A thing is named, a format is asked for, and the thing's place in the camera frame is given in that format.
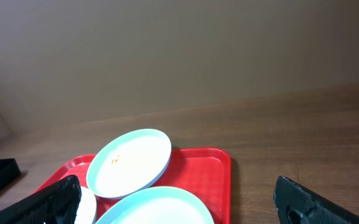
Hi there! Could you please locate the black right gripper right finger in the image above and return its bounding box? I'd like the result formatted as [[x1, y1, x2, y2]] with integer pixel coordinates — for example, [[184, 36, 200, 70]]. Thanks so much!
[[273, 176, 359, 224]]

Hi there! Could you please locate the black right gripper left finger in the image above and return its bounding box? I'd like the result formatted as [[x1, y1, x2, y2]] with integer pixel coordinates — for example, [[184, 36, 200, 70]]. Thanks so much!
[[0, 175, 82, 224]]

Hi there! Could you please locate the red plastic tray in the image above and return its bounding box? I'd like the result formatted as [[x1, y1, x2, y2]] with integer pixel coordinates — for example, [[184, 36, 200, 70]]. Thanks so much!
[[35, 147, 231, 224]]

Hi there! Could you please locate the left light blue plate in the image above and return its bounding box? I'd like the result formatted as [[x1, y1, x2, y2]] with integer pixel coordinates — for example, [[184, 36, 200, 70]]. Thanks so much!
[[74, 187, 97, 224]]

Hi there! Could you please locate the light blue plate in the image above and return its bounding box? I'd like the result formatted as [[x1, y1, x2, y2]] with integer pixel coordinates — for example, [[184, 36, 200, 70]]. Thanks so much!
[[96, 186, 214, 224], [86, 129, 172, 199], [74, 187, 97, 224]]

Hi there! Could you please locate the top light blue plate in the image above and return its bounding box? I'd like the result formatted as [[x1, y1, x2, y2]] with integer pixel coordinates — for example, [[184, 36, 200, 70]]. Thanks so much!
[[86, 129, 172, 199]]

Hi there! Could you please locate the right light blue plate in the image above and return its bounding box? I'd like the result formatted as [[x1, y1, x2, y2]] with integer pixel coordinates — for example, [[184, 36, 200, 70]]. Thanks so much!
[[96, 186, 214, 224]]

